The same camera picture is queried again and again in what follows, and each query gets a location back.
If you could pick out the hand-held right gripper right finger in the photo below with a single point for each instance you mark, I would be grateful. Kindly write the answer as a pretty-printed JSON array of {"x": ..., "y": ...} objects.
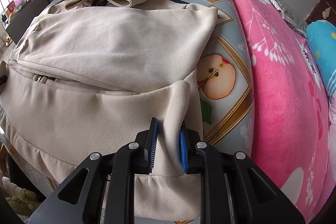
[{"x": 183, "y": 150}]

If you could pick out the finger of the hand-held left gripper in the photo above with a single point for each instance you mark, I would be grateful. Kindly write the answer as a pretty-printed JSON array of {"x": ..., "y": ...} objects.
[{"x": 2, "y": 80}]

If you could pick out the pink flower blanket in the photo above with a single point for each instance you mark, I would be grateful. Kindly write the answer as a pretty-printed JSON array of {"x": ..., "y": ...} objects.
[{"x": 283, "y": 108}]

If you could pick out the beige hanging item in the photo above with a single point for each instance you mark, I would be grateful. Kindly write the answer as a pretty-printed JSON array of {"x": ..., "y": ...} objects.
[{"x": 326, "y": 13}]

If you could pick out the dark grey panel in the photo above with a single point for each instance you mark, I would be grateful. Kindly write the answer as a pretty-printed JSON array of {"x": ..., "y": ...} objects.
[{"x": 26, "y": 19}]

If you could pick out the grey lace cloth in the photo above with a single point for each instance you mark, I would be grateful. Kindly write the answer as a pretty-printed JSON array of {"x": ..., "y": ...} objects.
[{"x": 286, "y": 10}]

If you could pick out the beige zip jacket black trim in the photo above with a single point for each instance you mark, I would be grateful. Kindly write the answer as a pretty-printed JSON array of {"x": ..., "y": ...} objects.
[{"x": 105, "y": 56}]

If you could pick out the fruit print tablecloth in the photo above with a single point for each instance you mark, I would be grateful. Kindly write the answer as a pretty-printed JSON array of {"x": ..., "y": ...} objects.
[{"x": 225, "y": 35}]

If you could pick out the dark red door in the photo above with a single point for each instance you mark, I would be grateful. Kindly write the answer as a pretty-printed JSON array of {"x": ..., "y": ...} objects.
[{"x": 319, "y": 1}]

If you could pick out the green and white fuzzy garment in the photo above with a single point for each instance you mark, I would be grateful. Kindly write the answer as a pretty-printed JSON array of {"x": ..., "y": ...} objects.
[{"x": 21, "y": 200}]

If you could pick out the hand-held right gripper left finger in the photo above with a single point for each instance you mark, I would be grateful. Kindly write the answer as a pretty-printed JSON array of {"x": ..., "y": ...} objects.
[{"x": 153, "y": 145}]

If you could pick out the blue pink pillow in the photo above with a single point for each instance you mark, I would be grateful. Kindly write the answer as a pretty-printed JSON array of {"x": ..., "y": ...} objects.
[{"x": 323, "y": 45}]

